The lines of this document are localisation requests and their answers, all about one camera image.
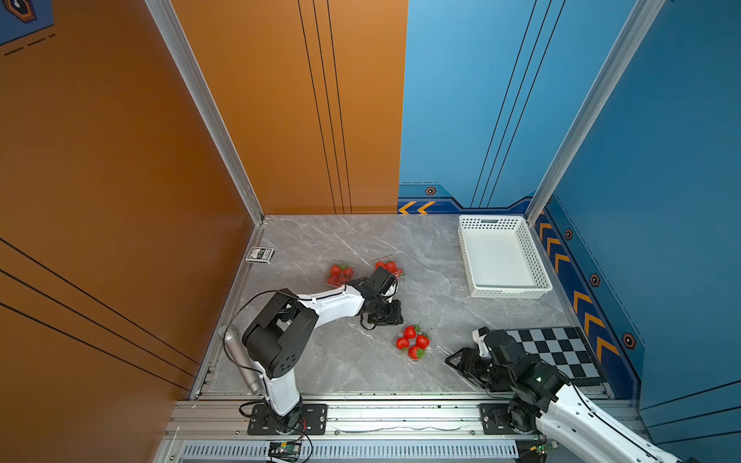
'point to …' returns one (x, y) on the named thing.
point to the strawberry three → (402, 342)
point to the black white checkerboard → (562, 349)
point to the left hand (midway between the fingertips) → (404, 317)
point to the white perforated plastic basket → (502, 258)
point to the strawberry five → (391, 266)
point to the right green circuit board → (542, 449)
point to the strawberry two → (422, 341)
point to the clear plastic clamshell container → (341, 280)
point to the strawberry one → (410, 332)
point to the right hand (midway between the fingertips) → (450, 367)
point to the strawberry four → (416, 353)
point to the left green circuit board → (285, 450)
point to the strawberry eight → (380, 263)
